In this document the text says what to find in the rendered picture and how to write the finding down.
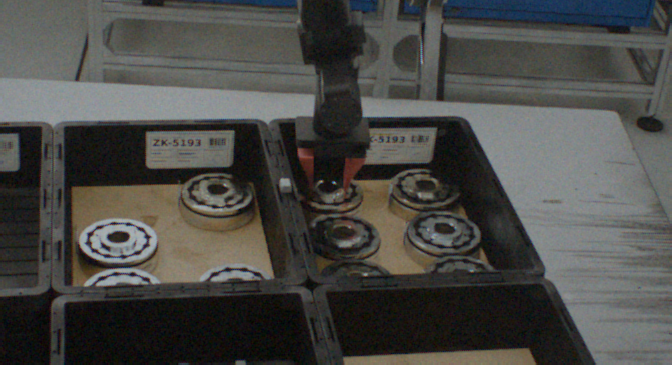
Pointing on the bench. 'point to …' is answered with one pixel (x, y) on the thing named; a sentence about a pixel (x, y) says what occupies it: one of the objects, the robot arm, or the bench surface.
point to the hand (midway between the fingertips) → (327, 183)
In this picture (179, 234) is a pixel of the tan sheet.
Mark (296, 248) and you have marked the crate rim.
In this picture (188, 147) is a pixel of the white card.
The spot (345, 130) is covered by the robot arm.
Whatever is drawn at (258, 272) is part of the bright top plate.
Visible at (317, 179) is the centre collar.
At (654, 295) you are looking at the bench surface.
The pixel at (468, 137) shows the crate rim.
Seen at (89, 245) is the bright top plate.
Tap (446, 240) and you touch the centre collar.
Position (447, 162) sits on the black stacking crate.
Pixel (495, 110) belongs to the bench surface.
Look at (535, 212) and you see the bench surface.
